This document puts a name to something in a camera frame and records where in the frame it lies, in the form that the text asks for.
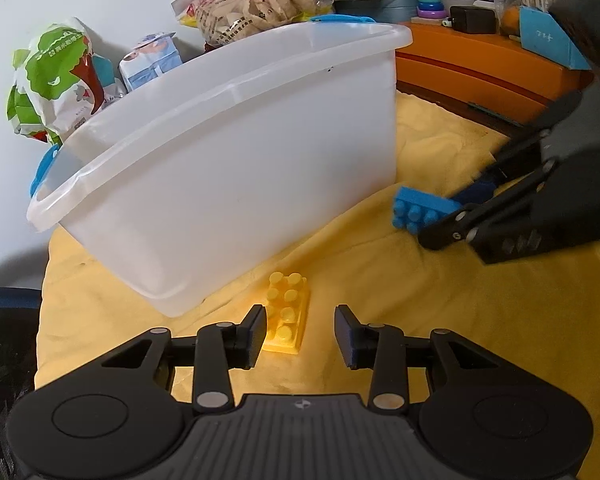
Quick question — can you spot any dark blue container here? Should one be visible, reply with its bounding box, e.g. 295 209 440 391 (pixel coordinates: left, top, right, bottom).
0 287 42 480

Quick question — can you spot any green and white snack bag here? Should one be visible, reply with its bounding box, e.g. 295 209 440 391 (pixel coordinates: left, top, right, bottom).
6 17 107 147

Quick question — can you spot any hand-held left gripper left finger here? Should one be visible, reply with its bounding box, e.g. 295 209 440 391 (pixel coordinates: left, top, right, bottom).
100 304 268 414

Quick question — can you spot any yellow cloth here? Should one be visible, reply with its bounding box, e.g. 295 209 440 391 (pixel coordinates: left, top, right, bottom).
32 91 600 480

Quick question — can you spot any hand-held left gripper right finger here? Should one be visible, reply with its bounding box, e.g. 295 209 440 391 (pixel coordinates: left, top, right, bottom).
333 304 502 414

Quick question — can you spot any yellow toy block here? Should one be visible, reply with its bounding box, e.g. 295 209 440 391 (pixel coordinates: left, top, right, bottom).
261 271 311 356

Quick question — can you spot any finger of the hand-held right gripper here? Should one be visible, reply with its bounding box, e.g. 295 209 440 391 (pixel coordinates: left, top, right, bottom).
451 90 584 207
416 159 557 253

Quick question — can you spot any blue toy block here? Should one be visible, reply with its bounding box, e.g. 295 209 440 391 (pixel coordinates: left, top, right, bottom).
391 186 463 235

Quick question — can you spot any blue and white packet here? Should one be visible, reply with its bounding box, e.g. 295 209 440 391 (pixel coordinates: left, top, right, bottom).
117 31 183 93

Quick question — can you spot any black power adapter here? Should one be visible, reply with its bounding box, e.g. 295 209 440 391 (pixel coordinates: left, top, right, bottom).
443 6 497 36

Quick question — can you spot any blue cardboard box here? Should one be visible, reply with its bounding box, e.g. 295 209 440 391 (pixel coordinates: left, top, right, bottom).
519 5 592 71

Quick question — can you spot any translucent plastic storage bin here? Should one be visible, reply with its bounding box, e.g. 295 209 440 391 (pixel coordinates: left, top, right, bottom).
26 14 413 318

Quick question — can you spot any clear bag of crackers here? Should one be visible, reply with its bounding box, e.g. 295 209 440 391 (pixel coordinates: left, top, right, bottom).
171 0 333 53

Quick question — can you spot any dark grey round tin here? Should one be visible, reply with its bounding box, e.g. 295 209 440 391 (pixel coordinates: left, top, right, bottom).
334 0 423 24

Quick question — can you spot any orange fruit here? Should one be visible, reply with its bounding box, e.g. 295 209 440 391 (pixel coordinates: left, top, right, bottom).
500 6 524 36

